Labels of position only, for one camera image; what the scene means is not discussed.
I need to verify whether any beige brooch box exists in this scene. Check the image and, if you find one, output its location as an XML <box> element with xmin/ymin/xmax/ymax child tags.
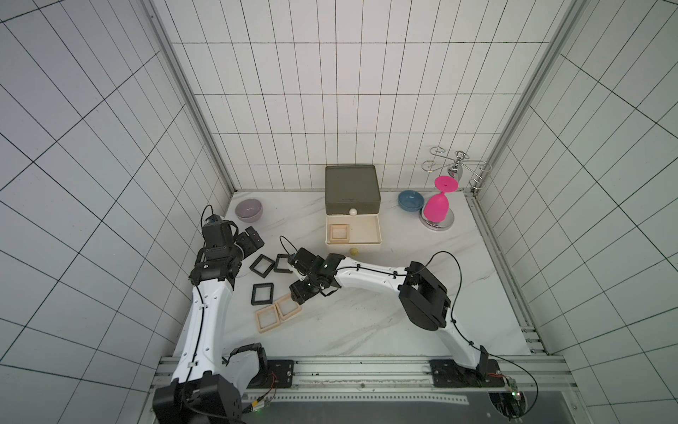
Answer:
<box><xmin>255</xmin><ymin>305</ymin><xmax>282</xmax><ymax>334</ymax></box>
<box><xmin>328</xmin><ymin>224</ymin><xmax>351</xmax><ymax>245</ymax></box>
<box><xmin>274</xmin><ymin>293</ymin><xmax>302</xmax><ymax>322</ymax></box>

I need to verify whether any olive three-drawer cabinet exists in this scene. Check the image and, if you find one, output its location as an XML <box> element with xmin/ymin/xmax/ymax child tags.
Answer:
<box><xmin>324</xmin><ymin>164</ymin><xmax>382</xmax><ymax>255</ymax></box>

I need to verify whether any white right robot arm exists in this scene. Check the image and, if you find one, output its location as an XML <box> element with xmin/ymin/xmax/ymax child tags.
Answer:
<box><xmin>288</xmin><ymin>248</ymin><xmax>489</xmax><ymax>375</ymax></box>

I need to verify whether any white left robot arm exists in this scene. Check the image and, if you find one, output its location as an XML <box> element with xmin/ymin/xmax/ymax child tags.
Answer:
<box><xmin>152</xmin><ymin>215</ymin><xmax>270</xmax><ymax>423</ymax></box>

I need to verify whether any black brooch box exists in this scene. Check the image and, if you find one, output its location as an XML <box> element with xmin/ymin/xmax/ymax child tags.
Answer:
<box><xmin>273</xmin><ymin>254</ymin><xmax>293</xmax><ymax>274</ymax></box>
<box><xmin>249</xmin><ymin>254</ymin><xmax>275</xmax><ymax>278</ymax></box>
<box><xmin>251</xmin><ymin>283</ymin><xmax>275</xmax><ymax>306</ymax></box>

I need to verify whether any purple ceramic bowl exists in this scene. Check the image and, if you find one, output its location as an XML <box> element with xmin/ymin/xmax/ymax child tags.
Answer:
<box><xmin>235</xmin><ymin>199</ymin><xmax>264</xmax><ymax>223</ymax></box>

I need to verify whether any blue ceramic bowl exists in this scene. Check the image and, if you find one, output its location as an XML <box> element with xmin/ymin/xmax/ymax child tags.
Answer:
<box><xmin>397</xmin><ymin>190</ymin><xmax>425</xmax><ymax>212</ymax></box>

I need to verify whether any pink plastic goblet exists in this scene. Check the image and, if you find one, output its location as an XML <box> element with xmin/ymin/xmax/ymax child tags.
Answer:
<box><xmin>423</xmin><ymin>175</ymin><xmax>459</xmax><ymax>224</ymax></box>

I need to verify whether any chrome glass rack stand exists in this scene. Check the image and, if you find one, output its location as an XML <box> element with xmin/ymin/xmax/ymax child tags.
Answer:
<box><xmin>420</xmin><ymin>146</ymin><xmax>493</xmax><ymax>231</ymax></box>

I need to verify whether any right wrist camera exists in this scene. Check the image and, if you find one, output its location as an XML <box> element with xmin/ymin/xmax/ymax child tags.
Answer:
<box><xmin>288</xmin><ymin>248</ymin><xmax>317</xmax><ymax>276</ymax></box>

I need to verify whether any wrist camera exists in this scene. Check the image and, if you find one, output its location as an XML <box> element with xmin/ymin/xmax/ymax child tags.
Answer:
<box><xmin>202</xmin><ymin>215</ymin><xmax>239</xmax><ymax>248</ymax></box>
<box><xmin>288</xmin><ymin>248</ymin><xmax>317</xmax><ymax>276</ymax></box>

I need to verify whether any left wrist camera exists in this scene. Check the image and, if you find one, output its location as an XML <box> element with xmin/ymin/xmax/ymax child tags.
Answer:
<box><xmin>202</xmin><ymin>215</ymin><xmax>239</xmax><ymax>248</ymax></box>

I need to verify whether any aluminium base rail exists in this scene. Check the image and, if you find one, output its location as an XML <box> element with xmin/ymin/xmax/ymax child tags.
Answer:
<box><xmin>150</xmin><ymin>355</ymin><xmax>582</xmax><ymax>409</ymax></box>

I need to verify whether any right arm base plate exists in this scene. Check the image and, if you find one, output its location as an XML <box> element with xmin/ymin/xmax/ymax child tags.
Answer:
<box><xmin>428</xmin><ymin>359</ymin><xmax>506</xmax><ymax>389</ymax></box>

